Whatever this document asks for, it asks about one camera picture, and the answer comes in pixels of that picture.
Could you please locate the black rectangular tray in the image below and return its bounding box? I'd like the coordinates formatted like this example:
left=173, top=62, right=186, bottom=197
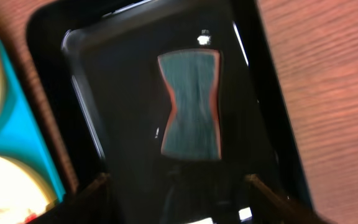
left=26, top=1, right=313, bottom=223

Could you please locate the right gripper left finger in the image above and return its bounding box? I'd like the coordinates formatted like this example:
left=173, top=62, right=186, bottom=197
left=29, top=173, right=111, bottom=224

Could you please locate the orange sponge with green scourer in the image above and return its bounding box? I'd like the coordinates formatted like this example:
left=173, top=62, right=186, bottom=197
left=158, top=49, right=221, bottom=161

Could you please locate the teal plastic serving tray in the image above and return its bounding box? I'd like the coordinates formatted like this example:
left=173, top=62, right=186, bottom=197
left=0, top=40, right=66, bottom=202

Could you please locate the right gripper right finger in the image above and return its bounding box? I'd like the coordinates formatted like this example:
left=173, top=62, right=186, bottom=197
left=244, top=174, right=333, bottom=224

